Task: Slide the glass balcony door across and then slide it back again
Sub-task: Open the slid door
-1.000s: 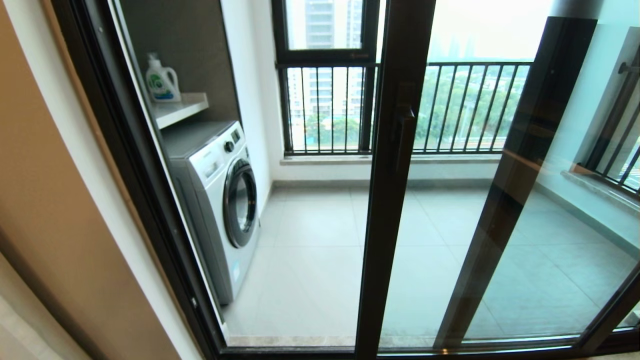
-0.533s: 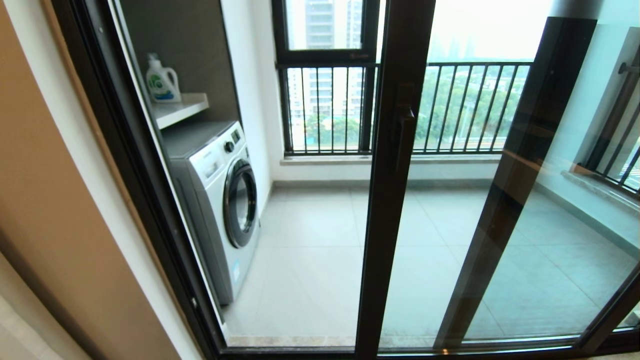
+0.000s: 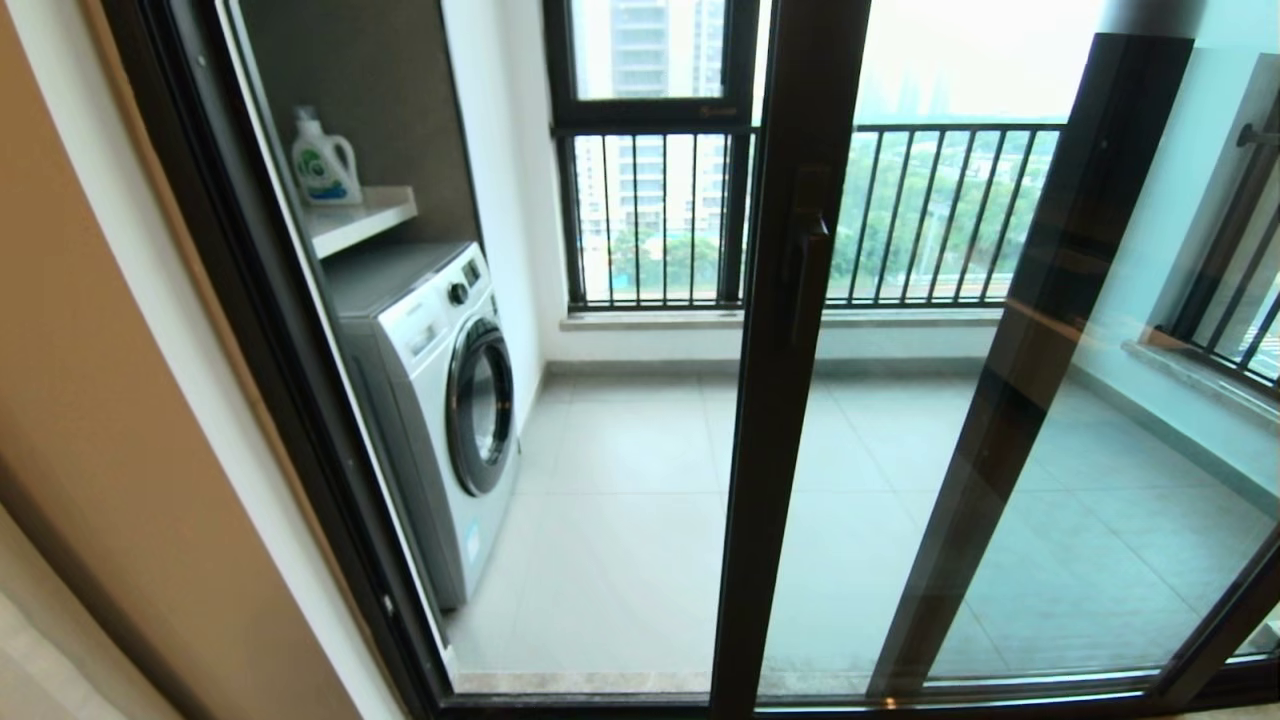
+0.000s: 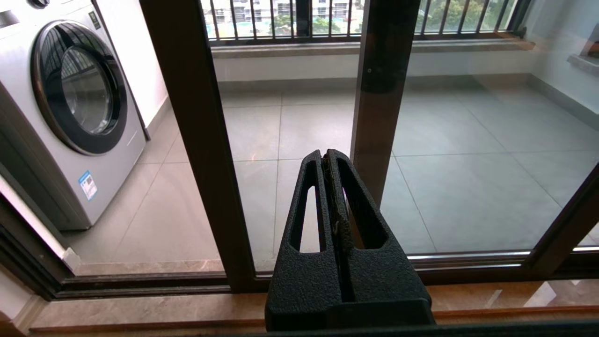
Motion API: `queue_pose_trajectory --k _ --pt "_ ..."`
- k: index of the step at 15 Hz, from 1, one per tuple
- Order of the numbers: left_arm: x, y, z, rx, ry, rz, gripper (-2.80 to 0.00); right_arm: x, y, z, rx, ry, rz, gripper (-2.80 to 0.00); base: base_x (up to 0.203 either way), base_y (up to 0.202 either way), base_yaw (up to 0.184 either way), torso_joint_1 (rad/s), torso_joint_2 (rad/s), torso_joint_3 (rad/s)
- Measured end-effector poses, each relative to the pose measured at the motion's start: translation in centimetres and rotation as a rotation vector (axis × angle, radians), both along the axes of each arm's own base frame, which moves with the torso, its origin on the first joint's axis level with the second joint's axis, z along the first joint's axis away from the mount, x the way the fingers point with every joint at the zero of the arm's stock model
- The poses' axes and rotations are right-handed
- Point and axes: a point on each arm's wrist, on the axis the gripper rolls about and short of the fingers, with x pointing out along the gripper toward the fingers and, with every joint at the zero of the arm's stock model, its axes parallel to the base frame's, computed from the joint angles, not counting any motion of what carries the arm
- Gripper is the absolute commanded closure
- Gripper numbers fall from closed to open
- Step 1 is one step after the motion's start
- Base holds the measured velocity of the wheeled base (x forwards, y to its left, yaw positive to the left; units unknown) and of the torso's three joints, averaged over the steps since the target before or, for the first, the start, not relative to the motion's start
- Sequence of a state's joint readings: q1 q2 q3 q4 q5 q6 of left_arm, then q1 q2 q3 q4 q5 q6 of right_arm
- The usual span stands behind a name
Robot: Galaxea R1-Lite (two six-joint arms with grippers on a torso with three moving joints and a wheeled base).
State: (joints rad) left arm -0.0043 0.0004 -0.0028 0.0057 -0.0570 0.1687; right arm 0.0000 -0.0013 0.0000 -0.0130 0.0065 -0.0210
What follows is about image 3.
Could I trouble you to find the black window frame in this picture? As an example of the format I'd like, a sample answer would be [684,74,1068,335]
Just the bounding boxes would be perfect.
[543,0,761,306]

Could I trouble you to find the grey stone window sill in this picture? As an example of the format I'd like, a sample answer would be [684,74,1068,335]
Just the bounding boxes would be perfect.
[560,308,1001,331]

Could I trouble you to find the white wall shelf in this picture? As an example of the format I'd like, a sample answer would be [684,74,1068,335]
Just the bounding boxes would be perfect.
[300,186,419,259]

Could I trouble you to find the white front-load washing machine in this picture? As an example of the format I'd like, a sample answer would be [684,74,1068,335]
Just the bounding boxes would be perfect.
[322,240,521,611]

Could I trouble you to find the black metal side railing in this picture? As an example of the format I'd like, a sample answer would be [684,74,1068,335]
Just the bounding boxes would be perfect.
[1170,100,1280,386]

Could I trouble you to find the white laundry detergent bottle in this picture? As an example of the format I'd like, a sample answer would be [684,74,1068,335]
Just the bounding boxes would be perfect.
[291,106,363,207]

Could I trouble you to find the dark brown fixed glass panel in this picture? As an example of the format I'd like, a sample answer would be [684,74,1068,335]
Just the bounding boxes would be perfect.
[865,30,1280,701]

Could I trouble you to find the black metal balcony railing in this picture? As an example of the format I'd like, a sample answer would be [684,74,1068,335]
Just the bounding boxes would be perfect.
[553,123,1063,309]

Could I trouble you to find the dark brown glass sliding door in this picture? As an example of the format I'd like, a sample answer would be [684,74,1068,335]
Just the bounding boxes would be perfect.
[708,0,1280,716]

